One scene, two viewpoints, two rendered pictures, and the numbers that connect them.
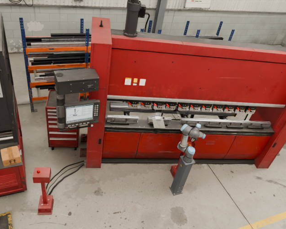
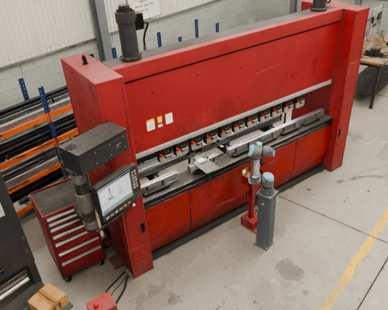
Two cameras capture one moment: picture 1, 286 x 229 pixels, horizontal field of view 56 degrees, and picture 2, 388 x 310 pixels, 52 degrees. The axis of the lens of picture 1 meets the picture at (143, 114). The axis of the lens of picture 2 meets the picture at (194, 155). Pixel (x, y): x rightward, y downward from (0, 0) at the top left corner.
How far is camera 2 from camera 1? 102 cm
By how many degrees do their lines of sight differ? 16
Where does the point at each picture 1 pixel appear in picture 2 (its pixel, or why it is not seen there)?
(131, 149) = (183, 221)
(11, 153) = (49, 297)
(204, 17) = (159, 27)
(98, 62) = (112, 109)
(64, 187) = not seen: outside the picture
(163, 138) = (217, 184)
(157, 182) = (237, 246)
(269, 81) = (307, 56)
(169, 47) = (189, 56)
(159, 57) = (180, 75)
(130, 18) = (129, 34)
